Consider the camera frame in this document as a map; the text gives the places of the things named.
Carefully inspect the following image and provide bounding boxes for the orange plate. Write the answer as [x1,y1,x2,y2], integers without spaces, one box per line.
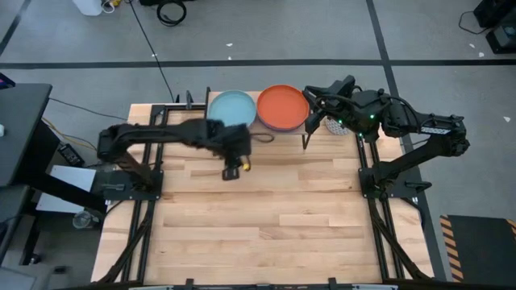
[256,84,310,131]

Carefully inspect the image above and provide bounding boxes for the black floor cable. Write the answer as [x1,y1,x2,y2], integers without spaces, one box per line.
[128,0,178,104]

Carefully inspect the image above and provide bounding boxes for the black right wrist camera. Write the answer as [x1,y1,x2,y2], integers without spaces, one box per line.
[328,75,358,97]

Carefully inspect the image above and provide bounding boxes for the clear glass jar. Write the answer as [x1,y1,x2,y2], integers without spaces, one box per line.
[72,209,100,230]

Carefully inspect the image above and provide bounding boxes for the coiled black cable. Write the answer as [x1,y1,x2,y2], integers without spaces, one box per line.
[156,0,188,27]

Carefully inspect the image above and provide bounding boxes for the black desk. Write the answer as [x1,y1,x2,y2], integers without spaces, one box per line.
[0,83,53,189]

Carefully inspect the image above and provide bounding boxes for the black power adapter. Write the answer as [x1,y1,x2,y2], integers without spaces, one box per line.
[56,143,85,168]

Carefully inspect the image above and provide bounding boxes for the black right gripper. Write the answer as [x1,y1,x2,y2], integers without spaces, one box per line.
[302,85,364,136]

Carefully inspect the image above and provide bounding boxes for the light blue plate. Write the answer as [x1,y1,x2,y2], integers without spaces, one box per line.
[206,89,258,128]

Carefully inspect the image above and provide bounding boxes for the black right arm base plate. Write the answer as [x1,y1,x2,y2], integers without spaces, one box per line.
[358,167,432,199]

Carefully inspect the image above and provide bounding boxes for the white sheet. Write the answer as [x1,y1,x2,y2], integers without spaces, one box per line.
[35,164,98,214]

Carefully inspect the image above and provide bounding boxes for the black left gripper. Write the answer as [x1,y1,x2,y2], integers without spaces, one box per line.
[205,119,253,162]

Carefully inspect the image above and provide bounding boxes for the white triangle-pattern planter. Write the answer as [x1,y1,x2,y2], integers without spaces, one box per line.
[324,116,350,136]

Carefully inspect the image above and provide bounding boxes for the pink plate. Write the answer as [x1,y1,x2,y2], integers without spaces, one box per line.
[260,120,304,133]

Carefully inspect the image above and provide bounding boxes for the white container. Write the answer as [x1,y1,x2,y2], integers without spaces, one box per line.
[72,0,104,17]

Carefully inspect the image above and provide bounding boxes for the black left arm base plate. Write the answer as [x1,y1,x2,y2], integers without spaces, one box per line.
[90,168,164,201]

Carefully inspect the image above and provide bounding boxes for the black aluminium table frame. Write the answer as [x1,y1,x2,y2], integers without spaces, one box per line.
[92,102,436,290]

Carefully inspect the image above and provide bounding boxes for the black mat with hazard stripes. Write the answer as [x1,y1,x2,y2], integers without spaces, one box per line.
[439,214,516,283]

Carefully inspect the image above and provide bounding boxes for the black equipment case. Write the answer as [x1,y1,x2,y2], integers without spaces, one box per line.
[473,0,516,56]

